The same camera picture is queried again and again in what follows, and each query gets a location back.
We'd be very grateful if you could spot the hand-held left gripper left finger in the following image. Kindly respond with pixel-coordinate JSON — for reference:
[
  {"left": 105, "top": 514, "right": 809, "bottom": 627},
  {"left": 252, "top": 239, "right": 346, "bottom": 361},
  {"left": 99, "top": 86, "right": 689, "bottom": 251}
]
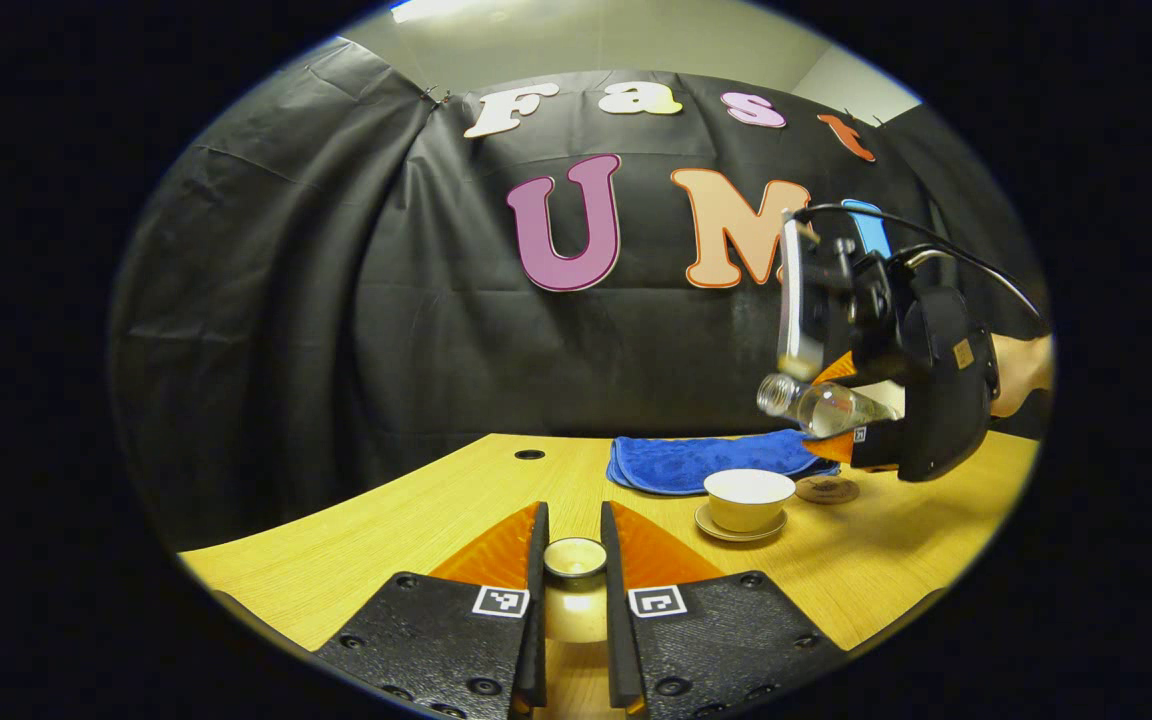
[{"left": 311, "top": 502, "right": 549, "bottom": 720}]

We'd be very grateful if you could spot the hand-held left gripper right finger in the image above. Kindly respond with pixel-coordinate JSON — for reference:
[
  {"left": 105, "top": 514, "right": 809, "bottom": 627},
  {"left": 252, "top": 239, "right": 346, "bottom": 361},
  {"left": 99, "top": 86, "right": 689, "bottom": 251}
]
[{"left": 600, "top": 502, "right": 847, "bottom": 720}]

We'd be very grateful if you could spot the clear plastic water bottle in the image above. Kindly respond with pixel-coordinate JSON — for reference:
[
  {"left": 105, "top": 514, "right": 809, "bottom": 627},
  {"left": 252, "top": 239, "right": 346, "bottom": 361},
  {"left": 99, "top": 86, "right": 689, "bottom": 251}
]
[{"left": 757, "top": 374, "right": 905, "bottom": 439}]

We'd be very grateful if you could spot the cream teacup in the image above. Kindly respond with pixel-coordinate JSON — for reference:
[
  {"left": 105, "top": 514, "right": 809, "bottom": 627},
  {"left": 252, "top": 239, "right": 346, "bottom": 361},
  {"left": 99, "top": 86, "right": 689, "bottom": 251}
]
[{"left": 703, "top": 468, "right": 797, "bottom": 533}]

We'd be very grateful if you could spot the cream teacup lid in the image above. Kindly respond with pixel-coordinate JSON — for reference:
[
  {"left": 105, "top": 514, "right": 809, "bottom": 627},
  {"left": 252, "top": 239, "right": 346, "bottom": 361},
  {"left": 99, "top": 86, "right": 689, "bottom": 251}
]
[{"left": 542, "top": 537, "right": 610, "bottom": 646}]

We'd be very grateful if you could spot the cream saucer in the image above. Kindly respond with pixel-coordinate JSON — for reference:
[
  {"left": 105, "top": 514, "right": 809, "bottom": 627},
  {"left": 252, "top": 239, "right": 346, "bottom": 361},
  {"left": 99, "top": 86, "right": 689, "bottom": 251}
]
[{"left": 694, "top": 503, "right": 789, "bottom": 544}]

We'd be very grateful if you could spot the blue towel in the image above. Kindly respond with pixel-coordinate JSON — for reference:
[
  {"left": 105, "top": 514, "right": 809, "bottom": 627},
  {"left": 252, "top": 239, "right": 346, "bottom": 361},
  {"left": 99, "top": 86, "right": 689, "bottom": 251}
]
[{"left": 606, "top": 429, "right": 842, "bottom": 497}]

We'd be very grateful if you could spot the black backdrop cloth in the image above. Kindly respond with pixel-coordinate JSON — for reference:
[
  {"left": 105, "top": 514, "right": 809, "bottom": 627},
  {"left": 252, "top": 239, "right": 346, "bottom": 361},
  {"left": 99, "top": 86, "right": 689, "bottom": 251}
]
[{"left": 108, "top": 38, "right": 1052, "bottom": 551}]

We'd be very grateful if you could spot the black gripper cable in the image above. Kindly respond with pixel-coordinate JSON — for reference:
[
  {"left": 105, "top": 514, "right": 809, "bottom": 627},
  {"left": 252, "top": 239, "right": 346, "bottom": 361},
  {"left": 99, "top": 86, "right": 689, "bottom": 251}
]
[{"left": 794, "top": 203, "right": 1049, "bottom": 331}]

